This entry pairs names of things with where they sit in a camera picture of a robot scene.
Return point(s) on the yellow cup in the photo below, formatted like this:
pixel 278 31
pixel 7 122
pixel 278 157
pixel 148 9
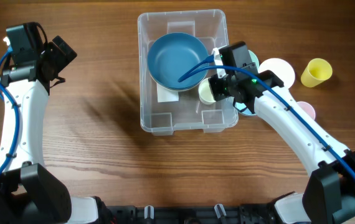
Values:
pixel 317 71

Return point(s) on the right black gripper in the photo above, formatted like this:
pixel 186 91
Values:
pixel 218 94

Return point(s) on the pink small bowl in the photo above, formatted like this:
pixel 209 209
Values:
pixel 281 68

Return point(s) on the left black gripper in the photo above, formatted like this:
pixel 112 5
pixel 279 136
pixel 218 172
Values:
pixel 65 56

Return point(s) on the clear plastic storage container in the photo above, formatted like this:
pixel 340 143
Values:
pixel 161 119

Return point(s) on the mint green small bowl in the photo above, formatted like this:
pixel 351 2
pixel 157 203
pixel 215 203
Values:
pixel 254 65

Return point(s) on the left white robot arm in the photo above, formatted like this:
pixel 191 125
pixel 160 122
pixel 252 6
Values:
pixel 29 193

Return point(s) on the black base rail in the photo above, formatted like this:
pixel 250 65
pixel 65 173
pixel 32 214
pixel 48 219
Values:
pixel 257 213

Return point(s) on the pink cup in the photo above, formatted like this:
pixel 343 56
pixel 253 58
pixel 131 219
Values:
pixel 308 109

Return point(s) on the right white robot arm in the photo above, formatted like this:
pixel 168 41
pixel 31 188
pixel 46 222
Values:
pixel 329 196

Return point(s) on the light blue small bowl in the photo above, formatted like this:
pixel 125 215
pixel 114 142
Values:
pixel 242 109

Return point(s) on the cream cup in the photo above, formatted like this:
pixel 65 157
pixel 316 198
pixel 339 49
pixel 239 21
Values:
pixel 205 92

